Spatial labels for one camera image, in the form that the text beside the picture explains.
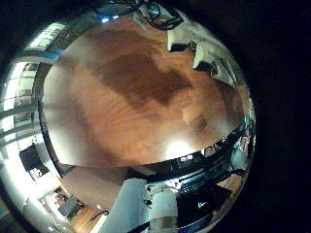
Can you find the black monitor screen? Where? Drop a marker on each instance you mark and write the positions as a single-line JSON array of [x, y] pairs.
[[30, 158]]

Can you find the small grey cart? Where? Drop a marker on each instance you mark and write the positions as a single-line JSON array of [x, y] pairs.
[[68, 206]]

